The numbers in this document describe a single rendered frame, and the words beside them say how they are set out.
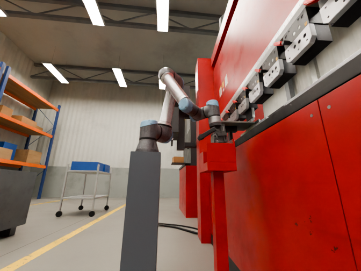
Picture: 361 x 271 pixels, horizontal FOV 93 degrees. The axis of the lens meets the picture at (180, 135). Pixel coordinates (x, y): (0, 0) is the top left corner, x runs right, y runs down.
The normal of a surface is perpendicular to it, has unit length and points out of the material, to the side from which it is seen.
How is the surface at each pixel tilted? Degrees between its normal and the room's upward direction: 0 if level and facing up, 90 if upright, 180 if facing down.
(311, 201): 90
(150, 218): 90
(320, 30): 90
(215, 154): 90
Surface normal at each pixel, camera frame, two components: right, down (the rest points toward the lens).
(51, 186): 0.10, -0.27
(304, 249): -1.00, -0.02
